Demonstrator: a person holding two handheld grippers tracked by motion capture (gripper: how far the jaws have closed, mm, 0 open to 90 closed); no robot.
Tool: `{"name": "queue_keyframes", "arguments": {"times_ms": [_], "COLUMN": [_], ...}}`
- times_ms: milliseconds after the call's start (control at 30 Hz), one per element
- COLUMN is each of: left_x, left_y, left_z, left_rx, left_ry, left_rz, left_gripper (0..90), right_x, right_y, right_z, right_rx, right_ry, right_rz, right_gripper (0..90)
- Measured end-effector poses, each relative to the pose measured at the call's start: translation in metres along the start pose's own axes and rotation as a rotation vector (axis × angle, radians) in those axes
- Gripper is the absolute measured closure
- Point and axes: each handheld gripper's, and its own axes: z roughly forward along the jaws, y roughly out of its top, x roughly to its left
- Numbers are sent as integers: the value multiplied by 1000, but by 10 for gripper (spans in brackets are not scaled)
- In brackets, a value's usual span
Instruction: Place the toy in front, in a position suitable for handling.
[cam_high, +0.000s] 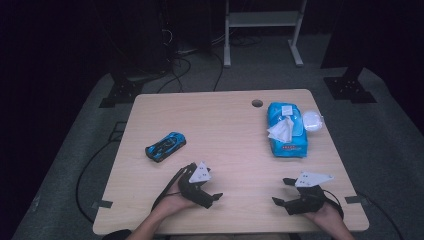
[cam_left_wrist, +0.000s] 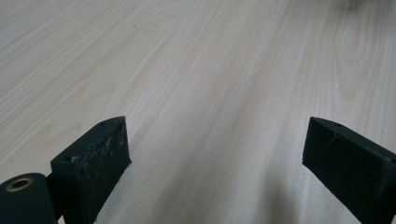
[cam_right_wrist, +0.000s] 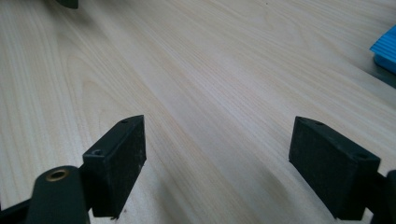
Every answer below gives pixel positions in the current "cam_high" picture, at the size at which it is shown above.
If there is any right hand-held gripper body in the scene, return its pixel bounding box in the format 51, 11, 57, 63
284, 171, 334, 216

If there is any right hand-held gripper cable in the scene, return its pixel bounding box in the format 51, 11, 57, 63
321, 189, 345, 220

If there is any black stand base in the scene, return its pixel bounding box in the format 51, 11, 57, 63
98, 78, 145, 109
323, 66, 378, 105

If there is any black tape strip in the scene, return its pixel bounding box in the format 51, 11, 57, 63
344, 195, 370, 205
91, 199, 114, 210

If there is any blue wet wipes pack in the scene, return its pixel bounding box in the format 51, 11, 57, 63
266, 101, 325, 159

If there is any black floor cable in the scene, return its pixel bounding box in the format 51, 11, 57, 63
355, 190, 405, 240
75, 121, 125, 224
156, 56, 193, 94
212, 49, 225, 93

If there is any person's right hand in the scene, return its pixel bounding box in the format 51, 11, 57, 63
304, 203, 344, 229

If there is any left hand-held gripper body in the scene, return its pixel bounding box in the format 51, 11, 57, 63
177, 161, 213, 206

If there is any white wet wipe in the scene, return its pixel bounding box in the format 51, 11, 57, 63
267, 115, 295, 144

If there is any blue toy car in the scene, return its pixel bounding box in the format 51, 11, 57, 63
144, 131, 187, 164

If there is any white metal stand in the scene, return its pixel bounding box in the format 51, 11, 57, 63
223, 0, 308, 69

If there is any person's left hand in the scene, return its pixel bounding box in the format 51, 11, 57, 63
156, 184, 198, 218

